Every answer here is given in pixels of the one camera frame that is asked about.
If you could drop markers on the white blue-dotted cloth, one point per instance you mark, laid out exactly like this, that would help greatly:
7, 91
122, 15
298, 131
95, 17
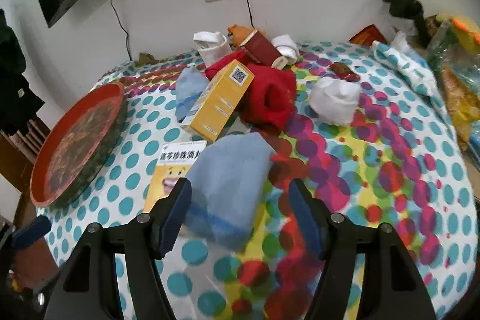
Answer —
408, 69

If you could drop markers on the white sock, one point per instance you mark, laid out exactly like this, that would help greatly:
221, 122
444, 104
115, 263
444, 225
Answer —
212, 47
333, 100
287, 47

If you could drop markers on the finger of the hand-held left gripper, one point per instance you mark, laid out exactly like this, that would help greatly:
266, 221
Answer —
32, 233

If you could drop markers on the red sock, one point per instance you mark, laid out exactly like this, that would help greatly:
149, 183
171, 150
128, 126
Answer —
223, 64
268, 98

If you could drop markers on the black clamp stand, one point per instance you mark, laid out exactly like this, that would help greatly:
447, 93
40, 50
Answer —
407, 5

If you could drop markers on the red round tray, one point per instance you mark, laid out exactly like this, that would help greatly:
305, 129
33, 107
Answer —
75, 143

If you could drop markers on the orange rubber toy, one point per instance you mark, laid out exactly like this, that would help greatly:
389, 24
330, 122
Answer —
238, 34

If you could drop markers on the orange red box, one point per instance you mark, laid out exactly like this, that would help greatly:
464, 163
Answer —
369, 35

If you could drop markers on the dark red carton box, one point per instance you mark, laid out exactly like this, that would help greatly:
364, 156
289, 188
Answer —
262, 48

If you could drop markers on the red candy packet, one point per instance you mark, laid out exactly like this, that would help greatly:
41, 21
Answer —
344, 72

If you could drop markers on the white and yellow medicine box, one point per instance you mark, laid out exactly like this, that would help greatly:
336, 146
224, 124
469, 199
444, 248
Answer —
168, 170

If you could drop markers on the clear plastic bag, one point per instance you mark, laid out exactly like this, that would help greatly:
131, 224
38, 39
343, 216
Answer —
457, 80

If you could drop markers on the light blue sock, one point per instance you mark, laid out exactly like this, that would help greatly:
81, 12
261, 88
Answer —
228, 185
189, 91

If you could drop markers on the yellow carton box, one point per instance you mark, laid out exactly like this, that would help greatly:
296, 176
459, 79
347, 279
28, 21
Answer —
217, 102

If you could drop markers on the dark clothing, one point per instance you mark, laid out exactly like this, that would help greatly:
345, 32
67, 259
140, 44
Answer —
13, 80

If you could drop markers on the polka-dot tablecloth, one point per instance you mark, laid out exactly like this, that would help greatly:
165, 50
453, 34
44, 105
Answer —
393, 162

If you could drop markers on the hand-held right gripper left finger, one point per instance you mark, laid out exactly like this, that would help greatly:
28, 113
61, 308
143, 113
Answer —
176, 215

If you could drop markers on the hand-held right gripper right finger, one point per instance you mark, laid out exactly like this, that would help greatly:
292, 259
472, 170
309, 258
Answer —
303, 219

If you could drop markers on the wooden chair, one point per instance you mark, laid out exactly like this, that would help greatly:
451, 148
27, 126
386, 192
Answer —
18, 155

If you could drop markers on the white tissue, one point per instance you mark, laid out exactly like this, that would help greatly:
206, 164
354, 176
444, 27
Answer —
402, 42

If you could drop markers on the brown dried scrap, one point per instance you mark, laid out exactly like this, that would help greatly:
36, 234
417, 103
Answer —
146, 58

